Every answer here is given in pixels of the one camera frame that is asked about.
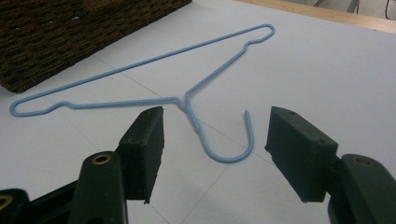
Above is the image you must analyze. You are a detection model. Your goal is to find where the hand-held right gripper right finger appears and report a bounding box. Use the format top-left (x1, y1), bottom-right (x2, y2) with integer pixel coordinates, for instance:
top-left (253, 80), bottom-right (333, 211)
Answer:
top-left (264, 105), bottom-right (396, 224)

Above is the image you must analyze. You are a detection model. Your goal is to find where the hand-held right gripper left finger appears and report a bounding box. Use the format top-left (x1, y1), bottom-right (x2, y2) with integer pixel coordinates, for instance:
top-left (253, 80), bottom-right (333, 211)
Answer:
top-left (68, 105), bottom-right (165, 224)

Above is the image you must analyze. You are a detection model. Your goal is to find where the blue wire clothes hanger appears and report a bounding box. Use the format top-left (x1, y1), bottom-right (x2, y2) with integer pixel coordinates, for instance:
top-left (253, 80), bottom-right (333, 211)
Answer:
top-left (8, 23), bottom-right (276, 164)

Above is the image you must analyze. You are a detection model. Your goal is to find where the brown woven wicker basket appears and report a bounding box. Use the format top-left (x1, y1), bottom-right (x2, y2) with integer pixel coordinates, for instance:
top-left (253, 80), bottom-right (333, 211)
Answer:
top-left (0, 0), bottom-right (193, 94)

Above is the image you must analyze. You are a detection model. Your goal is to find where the grey metal stand leg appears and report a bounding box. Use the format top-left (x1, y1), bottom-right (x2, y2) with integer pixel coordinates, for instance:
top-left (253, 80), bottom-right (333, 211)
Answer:
top-left (312, 0), bottom-right (361, 14)

